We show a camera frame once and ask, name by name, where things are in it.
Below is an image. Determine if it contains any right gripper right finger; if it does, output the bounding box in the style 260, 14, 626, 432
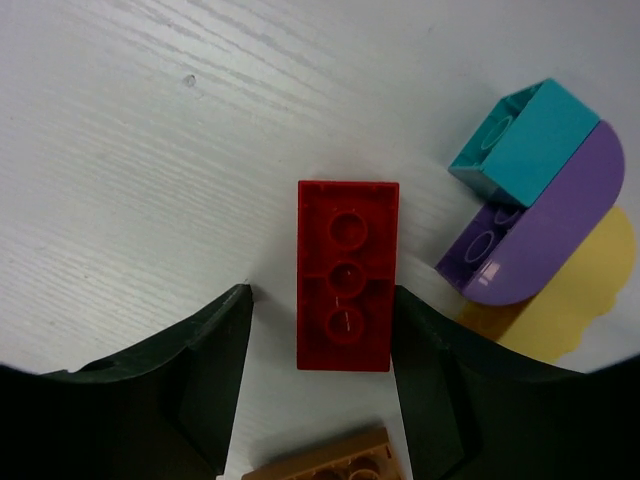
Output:
392, 287, 639, 479

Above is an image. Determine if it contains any long red lego brick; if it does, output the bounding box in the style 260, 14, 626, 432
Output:
296, 180, 400, 372

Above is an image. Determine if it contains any yellow rounded lego brick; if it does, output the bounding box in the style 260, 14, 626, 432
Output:
456, 206, 636, 363

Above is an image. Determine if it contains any purple rounded lego brick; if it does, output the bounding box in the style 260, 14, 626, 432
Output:
435, 121, 625, 306

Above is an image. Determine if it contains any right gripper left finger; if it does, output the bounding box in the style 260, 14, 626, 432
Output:
1, 284, 253, 479

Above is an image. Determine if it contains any brown lego plate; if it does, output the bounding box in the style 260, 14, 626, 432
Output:
241, 427, 405, 480

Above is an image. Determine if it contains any teal lego brick on stack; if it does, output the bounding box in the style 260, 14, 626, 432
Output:
448, 78, 600, 208

